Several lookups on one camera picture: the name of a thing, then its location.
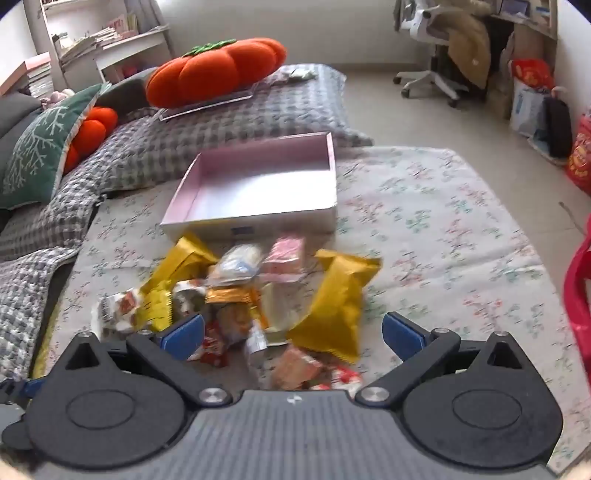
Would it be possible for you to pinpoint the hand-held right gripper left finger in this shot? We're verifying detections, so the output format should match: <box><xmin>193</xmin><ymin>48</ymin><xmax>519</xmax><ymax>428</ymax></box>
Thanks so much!
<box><xmin>62</xmin><ymin>314</ymin><xmax>229</xmax><ymax>409</ymax></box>

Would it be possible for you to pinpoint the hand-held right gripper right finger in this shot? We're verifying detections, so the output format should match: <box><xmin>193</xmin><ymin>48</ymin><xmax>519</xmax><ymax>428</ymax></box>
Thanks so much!
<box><xmin>355</xmin><ymin>311</ymin><xmax>525</xmax><ymax>409</ymax></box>

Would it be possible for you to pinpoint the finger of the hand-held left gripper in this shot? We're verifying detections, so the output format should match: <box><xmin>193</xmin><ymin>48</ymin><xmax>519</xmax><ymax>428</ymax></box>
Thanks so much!
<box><xmin>0</xmin><ymin>376</ymin><xmax>44</xmax><ymax>416</ymax></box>

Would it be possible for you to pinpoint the red white snack packet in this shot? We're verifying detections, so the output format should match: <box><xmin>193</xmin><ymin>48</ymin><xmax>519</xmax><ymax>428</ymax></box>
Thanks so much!
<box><xmin>187</xmin><ymin>320</ymin><xmax>250</xmax><ymax>365</ymax></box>

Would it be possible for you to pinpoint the white grey snack packet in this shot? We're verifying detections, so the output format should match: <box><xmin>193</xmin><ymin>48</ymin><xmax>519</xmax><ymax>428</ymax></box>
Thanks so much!
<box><xmin>173</xmin><ymin>279</ymin><xmax>208</xmax><ymax>319</ymax></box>

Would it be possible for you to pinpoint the orange printed snack packet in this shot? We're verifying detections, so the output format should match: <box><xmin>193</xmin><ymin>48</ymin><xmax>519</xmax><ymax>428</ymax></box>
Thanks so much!
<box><xmin>205</xmin><ymin>286</ymin><xmax>259</xmax><ymax>308</ymax></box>

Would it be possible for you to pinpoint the white nut snack packet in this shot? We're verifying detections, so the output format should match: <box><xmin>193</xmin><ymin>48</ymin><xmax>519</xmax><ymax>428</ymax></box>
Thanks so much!
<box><xmin>95</xmin><ymin>288</ymin><xmax>148</xmax><ymax>342</ymax></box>

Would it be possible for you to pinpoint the silver snack packet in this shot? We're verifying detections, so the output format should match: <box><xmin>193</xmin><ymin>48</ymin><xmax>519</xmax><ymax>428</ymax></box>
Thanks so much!
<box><xmin>245</xmin><ymin>323</ymin><xmax>273</xmax><ymax>365</ymax></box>

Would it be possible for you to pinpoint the small yellow snack packet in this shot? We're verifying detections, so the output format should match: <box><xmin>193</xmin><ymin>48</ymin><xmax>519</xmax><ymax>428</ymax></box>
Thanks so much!
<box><xmin>139</xmin><ymin>233</ymin><xmax>220</xmax><ymax>333</ymax></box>

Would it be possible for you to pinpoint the small red white packet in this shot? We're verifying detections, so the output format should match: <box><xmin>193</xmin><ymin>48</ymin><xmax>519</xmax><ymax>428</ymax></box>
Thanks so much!
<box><xmin>323</xmin><ymin>364</ymin><xmax>363</xmax><ymax>393</ymax></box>

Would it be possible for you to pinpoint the large yellow snack packet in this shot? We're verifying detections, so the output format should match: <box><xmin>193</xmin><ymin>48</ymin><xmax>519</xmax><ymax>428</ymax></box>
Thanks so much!
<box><xmin>288</xmin><ymin>249</ymin><xmax>384</xmax><ymax>365</ymax></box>

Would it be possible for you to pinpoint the clear bun packet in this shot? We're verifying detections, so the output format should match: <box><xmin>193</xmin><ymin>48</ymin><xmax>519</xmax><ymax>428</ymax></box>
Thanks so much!
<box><xmin>205</xmin><ymin>244</ymin><xmax>264</xmax><ymax>287</ymax></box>

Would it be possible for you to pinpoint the pale yellow clear packet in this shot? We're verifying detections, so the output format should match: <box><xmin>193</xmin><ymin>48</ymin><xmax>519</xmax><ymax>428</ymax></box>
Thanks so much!
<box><xmin>259</xmin><ymin>281</ymin><xmax>310</xmax><ymax>344</ymax></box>

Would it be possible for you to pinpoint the pink orange snack packet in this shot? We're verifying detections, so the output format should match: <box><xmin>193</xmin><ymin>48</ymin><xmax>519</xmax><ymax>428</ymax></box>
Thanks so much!
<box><xmin>270</xmin><ymin>346</ymin><xmax>326</xmax><ymax>391</ymax></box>

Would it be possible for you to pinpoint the white cardboard box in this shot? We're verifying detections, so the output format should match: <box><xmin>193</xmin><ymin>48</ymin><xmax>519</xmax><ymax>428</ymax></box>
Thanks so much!
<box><xmin>159</xmin><ymin>131</ymin><xmax>339</xmax><ymax>241</ymax></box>

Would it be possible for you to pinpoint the floral bed sheet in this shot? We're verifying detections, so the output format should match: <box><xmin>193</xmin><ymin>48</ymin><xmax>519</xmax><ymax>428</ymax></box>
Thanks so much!
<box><xmin>28</xmin><ymin>147</ymin><xmax>583</xmax><ymax>476</ymax></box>

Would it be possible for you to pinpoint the red plastic chair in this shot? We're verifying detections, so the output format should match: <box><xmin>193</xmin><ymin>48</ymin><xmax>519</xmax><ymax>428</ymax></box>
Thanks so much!
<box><xmin>561</xmin><ymin>240</ymin><xmax>591</xmax><ymax>365</ymax></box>

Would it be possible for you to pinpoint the grey checked pillow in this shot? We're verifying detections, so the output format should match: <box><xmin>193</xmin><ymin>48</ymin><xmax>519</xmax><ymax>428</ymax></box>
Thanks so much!
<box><xmin>0</xmin><ymin>64</ymin><xmax>374</xmax><ymax>384</ymax></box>

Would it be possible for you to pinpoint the small orange pumpkin cushion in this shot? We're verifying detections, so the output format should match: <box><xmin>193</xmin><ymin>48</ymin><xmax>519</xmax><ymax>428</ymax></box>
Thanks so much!
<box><xmin>62</xmin><ymin>106</ymin><xmax>120</xmax><ymax>175</ymax></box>

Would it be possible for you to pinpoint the green patterned pillow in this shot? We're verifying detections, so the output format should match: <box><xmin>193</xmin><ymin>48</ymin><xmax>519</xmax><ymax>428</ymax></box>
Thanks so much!
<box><xmin>0</xmin><ymin>83</ymin><xmax>105</xmax><ymax>210</ymax></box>

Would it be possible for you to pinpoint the dark grey cushion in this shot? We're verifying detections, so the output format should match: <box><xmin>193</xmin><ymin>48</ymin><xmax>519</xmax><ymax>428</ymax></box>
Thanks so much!
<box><xmin>97</xmin><ymin>67</ymin><xmax>160</xmax><ymax>125</ymax></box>

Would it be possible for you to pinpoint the red yellow bag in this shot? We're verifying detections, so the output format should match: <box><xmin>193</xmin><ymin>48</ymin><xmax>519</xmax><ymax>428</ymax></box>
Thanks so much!
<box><xmin>566</xmin><ymin>111</ymin><xmax>591</xmax><ymax>195</ymax></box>

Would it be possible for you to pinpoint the white office chair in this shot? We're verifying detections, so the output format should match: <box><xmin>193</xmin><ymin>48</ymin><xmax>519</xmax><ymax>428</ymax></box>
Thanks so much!
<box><xmin>392</xmin><ymin>0</ymin><xmax>469</xmax><ymax>109</ymax></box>

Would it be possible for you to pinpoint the white blue bag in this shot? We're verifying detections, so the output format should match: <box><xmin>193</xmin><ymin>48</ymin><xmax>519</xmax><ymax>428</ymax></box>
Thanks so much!
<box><xmin>510</xmin><ymin>78</ymin><xmax>552</xmax><ymax>139</ymax></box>

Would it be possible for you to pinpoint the black bag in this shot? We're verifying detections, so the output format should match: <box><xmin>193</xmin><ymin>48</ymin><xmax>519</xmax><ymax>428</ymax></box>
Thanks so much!
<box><xmin>542</xmin><ymin>95</ymin><xmax>573</xmax><ymax>160</ymax></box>

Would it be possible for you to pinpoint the large orange pumpkin cushion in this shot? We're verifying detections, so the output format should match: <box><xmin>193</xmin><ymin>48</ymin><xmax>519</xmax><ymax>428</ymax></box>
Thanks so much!
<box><xmin>145</xmin><ymin>38</ymin><xmax>287</xmax><ymax>109</ymax></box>

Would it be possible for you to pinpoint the small clear packet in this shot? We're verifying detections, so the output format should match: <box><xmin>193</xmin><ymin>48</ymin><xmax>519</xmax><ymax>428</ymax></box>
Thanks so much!
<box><xmin>265</xmin><ymin>67</ymin><xmax>319</xmax><ymax>86</ymax></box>

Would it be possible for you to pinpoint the red gift bag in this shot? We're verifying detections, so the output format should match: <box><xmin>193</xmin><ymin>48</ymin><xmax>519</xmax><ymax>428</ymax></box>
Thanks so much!
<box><xmin>510</xmin><ymin>58</ymin><xmax>555</xmax><ymax>93</ymax></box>

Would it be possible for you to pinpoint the white bookshelf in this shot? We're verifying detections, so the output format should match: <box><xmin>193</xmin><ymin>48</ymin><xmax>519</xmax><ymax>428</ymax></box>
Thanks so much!
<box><xmin>34</xmin><ymin>0</ymin><xmax>176</xmax><ymax>93</ymax></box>

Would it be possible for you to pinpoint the tan coat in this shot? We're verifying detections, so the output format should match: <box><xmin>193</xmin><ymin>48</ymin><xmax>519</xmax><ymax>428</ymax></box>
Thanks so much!
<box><xmin>436</xmin><ymin>0</ymin><xmax>492</xmax><ymax>90</ymax></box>

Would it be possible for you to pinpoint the stack of books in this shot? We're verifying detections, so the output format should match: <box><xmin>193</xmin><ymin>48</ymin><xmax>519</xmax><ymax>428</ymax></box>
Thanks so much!
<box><xmin>0</xmin><ymin>52</ymin><xmax>54</xmax><ymax>100</ymax></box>

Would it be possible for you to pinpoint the pile of magazines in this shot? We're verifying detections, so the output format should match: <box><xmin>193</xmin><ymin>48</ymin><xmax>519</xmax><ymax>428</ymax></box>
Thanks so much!
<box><xmin>58</xmin><ymin>14</ymin><xmax>139</xmax><ymax>65</ymax></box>

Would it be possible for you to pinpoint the wooden desk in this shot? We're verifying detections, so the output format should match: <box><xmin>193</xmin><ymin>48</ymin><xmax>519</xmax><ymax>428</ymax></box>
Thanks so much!
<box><xmin>489</xmin><ymin>0</ymin><xmax>559</xmax><ymax>42</ymax></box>

